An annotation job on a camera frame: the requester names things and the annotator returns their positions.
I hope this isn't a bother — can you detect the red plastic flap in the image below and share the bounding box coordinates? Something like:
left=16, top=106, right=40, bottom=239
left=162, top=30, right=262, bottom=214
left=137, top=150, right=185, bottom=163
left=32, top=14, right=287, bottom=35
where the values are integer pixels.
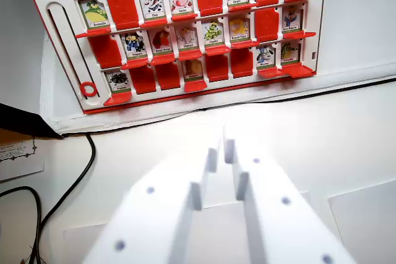
left=229, top=40, right=260, bottom=49

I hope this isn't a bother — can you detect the white printed paper label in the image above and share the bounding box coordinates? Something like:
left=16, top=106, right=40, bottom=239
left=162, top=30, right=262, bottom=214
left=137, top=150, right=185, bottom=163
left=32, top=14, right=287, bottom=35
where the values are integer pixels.
left=0, top=136, right=46, bottom=184

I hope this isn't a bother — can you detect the black box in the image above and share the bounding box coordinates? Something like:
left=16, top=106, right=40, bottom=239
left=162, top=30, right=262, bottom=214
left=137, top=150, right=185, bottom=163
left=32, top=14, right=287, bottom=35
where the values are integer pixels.
left=0, top=102, right=64, bottom=140

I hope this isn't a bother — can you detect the red and white game board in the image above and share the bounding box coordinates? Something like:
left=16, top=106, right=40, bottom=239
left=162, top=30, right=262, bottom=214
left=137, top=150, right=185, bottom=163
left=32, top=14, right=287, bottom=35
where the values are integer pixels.
left=19, top=0, right=327, bottom=115

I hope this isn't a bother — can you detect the long black cable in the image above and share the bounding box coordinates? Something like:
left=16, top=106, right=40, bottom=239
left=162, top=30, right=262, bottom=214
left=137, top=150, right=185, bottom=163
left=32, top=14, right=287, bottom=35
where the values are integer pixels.
left=29, top=77, right=396, bottom=264

